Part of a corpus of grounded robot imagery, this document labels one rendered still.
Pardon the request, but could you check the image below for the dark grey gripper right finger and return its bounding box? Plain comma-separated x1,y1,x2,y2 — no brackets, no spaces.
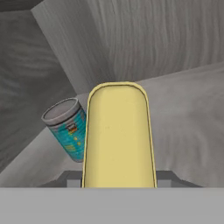
156,170,202,189

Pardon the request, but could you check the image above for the grey wooden cabinet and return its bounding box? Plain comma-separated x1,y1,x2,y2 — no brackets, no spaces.
0,0,224,189

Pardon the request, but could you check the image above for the pale yellow can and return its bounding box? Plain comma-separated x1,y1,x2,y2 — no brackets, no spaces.
80,81,158,189

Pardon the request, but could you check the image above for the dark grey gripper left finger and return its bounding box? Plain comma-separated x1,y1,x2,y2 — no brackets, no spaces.
38,170,84,189

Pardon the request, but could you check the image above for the teal labelled can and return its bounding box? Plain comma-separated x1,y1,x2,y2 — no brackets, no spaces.
41,97,88,164

